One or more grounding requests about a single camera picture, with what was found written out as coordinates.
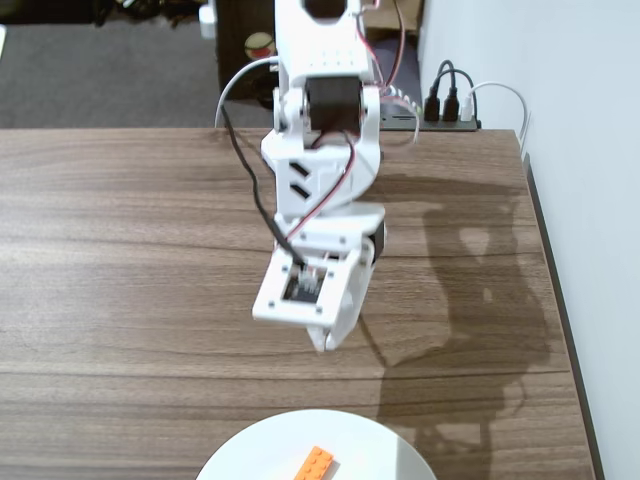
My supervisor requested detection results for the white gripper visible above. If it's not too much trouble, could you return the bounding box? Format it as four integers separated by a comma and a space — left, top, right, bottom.
274, 202, 389, 352

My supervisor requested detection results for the orange lego block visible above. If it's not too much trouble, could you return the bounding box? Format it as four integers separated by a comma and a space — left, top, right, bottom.
292, 444, 337, 480

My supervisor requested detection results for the white round plate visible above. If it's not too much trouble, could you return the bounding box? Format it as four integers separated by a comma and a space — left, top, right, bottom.
195, 408, 437, 480

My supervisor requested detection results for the black power strip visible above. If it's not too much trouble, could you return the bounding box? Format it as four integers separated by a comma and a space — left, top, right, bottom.
379, 113, 482, 132

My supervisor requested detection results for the round yellow red badge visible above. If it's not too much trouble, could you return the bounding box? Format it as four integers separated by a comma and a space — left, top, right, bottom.
244, 31, 276, 61

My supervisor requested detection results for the dark cabinet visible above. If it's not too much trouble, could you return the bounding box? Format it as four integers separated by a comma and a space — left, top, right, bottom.
214, 0, 279, 109

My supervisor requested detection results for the small white box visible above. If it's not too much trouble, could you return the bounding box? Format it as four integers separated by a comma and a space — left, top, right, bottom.
198, 3, 217, 40

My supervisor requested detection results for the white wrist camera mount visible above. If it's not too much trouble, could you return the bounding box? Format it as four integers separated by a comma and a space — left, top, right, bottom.
252, 247, 354, 327

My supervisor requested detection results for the gripper servo wire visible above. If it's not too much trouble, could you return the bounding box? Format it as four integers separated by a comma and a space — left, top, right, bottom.
285, 128, 358, 242

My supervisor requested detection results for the black plug with cable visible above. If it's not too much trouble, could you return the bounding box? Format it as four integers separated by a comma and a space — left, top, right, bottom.
423, 59, 457, 123
433, 68, 479, 124

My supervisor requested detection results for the white plug with cable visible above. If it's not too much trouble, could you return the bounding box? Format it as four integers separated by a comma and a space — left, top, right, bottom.
460, 81, 531, 151

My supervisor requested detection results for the white cable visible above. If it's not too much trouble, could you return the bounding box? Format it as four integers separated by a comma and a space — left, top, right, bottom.
214, 57, 280, 129

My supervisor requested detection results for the arm servo wire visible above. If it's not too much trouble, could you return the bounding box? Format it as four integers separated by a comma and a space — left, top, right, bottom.
353, 0, 422, 146

